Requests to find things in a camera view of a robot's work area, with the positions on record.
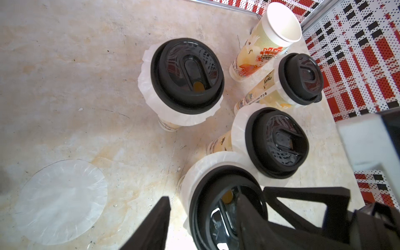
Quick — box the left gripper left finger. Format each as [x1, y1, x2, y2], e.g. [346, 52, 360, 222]
[120, 196, 171, 250]

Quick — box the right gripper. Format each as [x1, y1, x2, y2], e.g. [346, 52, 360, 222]
[263, 187, 400, 250]

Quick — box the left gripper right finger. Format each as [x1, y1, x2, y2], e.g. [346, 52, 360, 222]
[236, 194, 313, 250]

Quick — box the black lid front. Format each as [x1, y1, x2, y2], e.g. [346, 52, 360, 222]
[188, 165, 268, 250]

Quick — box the paper milk tea cup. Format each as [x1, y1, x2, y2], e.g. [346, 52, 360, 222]
[234, 70, 279, 115]
[207, 131, 233, 155]
[158, 117, 181, 132]

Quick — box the black cup lid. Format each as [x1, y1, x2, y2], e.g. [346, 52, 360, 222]
[150, 37, 225, 115]

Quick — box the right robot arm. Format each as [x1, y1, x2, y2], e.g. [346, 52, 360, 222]
[260, 108, 400, 250]

